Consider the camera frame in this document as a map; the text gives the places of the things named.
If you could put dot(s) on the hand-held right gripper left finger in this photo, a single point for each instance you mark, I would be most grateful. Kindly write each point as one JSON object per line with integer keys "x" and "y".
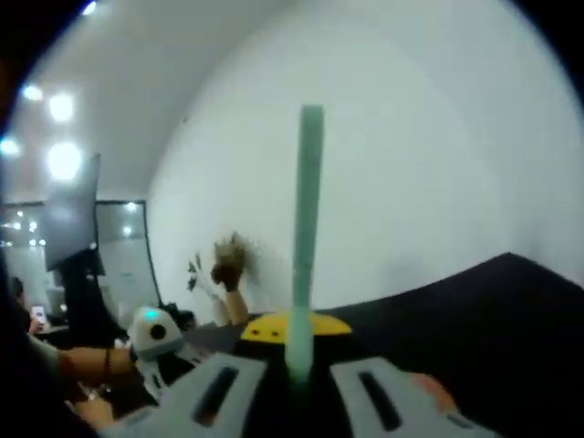
{"x": 182, "y": 410}

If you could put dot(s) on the white vase with twigs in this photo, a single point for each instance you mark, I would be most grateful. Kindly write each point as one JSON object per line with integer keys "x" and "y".
{"x": 196, "y": 274}

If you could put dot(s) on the ceiling light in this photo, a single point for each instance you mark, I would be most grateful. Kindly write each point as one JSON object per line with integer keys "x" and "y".
{"x": 33, "y": 92}
{"x": 60, "y": 107}
{"x": 64, "y": 159}

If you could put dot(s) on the black monitor stand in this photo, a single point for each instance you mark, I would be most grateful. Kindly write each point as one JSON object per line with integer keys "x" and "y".
{"x": 84, "y": 296}

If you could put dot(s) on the dark clutter pile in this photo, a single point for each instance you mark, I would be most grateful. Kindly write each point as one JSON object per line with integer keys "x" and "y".
{"x": 178, "y": 315}

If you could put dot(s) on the tan dried flower bouquet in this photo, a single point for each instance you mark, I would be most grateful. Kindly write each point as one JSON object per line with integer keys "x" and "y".
{"x": 232, "y": 262}

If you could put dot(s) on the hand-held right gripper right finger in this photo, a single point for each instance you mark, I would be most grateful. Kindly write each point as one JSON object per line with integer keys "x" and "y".
{"x": 347, "y": 410}

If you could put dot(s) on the person's right hand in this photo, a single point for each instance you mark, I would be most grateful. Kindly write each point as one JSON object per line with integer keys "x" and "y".
{"x": 435, "y": 392}

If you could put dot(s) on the green broom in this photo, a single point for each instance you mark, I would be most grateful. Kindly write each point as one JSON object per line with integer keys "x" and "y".
{"x": 308, "y": 228}

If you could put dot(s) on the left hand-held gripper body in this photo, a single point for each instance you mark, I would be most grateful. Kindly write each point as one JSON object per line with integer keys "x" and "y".
{"x": 155, "y": 335}

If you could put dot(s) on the glass partition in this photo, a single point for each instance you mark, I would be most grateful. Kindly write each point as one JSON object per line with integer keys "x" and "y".
{"x": 123, "y": 246}

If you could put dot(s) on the beige vase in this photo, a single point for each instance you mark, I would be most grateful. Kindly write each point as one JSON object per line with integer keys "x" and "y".
{"x": 237, "y": 308}

